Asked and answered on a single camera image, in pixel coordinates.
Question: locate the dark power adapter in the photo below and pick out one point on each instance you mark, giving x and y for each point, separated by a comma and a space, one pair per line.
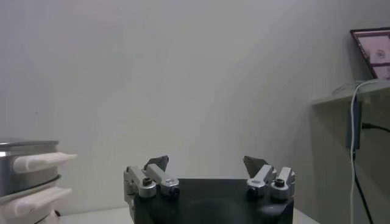
359, 128

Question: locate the stainless steel steamer basket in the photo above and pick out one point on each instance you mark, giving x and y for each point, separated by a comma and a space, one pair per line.
9, 176

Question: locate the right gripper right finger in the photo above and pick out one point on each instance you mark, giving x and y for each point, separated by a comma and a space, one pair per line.
265, 181

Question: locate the dark framed display screen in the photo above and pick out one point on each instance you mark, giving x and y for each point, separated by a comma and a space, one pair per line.
376, 51

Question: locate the white side table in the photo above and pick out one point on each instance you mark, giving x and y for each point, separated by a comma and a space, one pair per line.
332, 167

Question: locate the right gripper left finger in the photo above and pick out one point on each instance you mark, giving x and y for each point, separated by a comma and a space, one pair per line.
152, 182

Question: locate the white electric pot base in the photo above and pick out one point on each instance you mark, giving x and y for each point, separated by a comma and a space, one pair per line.
27, 202

